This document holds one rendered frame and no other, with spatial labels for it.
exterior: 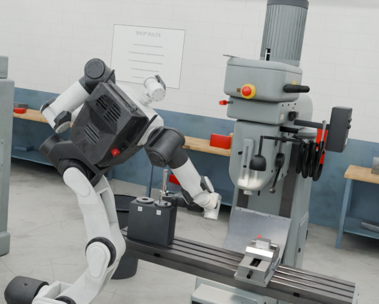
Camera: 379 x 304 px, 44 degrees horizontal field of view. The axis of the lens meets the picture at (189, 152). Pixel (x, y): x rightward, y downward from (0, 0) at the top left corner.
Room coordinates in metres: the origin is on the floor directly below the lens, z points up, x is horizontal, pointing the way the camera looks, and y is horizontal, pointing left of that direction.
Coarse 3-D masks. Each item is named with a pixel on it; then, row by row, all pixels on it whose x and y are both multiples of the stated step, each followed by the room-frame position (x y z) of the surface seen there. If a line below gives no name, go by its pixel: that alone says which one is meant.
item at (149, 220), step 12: (132, 204) 2.30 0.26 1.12; (144, 204) 2.30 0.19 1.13; (156, 204) 2.30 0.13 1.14; (168, 204) 2.30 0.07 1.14; (132, 216) 2.30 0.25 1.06; (144, 216) 2.29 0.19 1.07; (156, 216) 2.27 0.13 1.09; (168, 216) 2.25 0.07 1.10; (132, 228) 2.30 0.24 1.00; (144, 228) 2.28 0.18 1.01; (156, 228) 2.27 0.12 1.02; (168, 228) 2.25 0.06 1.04; (144, 240) 2.28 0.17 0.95; (156, 240) 2.27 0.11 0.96; (168, 240) 2.27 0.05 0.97
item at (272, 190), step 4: (280, 156) 2.14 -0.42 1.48; (284, 156) 2.18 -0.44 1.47; (276, 160) 2.14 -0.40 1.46; (280, 160) 2.13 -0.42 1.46; (276, 164) 2.14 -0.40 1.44; (280, 164) 2.13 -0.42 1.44; (280, 168) 2.13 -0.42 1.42; (276, 176) 2.10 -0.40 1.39; (276, 180) 2.08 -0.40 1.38; (272, 188) 2.04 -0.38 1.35; (272, 192) 2.04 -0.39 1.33
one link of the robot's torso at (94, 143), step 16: (96, 96) 1.84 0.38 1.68; (112, 96) 1.82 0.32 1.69; (128, 96) 1.94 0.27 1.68; (80, 112) 1.88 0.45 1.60; (96, 112) 1.83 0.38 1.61; (112, 112) 2.05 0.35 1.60; (128, 112) 1.78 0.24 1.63; (144, 112) 1.90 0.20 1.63; (80, 128) 1.89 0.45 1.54; (96, 128) 1.84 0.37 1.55; (112, 128) 1.80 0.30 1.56; (128, 128) 1.83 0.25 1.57; (144, 128) 1.85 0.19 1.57; (80, 144) 1.89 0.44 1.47; (96, 144) 1.85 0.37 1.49; (112, 144) 1.82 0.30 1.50; (128, 144) 1.87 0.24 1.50; (96, 160) 1.86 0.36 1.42; (112, 160) 1.91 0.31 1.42
